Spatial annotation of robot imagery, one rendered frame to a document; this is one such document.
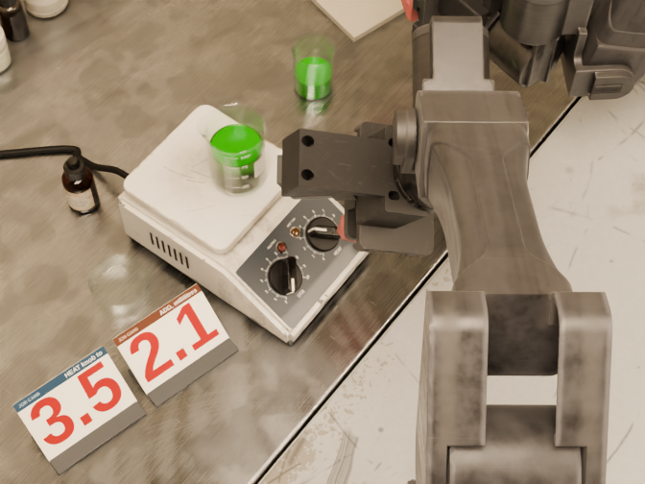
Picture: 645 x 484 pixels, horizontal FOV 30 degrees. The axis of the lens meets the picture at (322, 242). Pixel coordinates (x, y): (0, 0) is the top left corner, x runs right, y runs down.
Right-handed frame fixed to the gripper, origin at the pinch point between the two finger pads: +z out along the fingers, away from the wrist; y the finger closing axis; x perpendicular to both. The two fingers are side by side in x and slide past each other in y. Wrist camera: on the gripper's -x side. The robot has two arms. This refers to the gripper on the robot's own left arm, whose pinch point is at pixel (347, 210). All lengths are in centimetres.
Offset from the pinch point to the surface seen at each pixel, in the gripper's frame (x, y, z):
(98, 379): -17.9, 14.3, 12.2
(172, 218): -13.0, 0.3, 8.6
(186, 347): -10.3, 11.1, 11.7
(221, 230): -9.1, 1.4, 6.5
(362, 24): 9.8, -25.1, 18.0
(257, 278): -5.5, 5.3, 7.0
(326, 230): 0.4, 0.7, 5.4
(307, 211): -0.7, -1.3, 7.1
